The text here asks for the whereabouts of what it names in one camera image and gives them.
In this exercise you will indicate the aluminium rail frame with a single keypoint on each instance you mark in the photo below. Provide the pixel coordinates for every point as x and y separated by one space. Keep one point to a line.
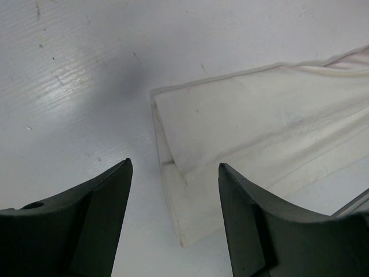
358 204

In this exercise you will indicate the white t shirt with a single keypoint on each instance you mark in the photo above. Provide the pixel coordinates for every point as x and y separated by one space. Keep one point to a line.
283 127

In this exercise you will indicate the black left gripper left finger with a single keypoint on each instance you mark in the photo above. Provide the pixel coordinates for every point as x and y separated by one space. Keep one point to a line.
74 233

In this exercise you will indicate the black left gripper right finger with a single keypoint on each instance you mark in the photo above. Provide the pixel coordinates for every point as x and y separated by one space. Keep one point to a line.
269 236

